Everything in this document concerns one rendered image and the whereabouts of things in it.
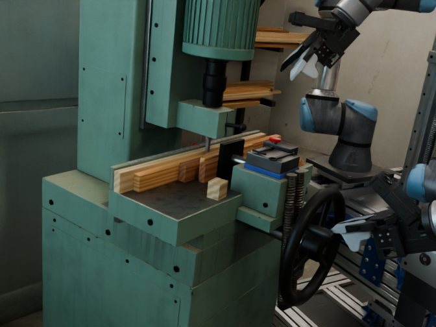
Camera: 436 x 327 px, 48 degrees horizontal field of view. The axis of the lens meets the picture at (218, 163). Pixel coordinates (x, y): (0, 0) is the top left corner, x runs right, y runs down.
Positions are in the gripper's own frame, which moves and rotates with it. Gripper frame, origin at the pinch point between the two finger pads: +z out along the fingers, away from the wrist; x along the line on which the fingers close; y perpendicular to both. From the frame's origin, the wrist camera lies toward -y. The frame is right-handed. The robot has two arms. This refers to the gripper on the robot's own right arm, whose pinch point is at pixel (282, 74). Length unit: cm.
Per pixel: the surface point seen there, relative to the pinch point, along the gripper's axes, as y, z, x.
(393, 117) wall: 165, -36, 288
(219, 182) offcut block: 1.6, 26.8, -20.5
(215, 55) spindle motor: -16.8, 7.1, -9.6
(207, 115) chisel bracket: -8.0, 19.5, -4.7
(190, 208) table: -1.1, 33.5, -27.3
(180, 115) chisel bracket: -12.4, 25.3, 1.0
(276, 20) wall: 44, -33, 379
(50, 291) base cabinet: -6, 93, 5
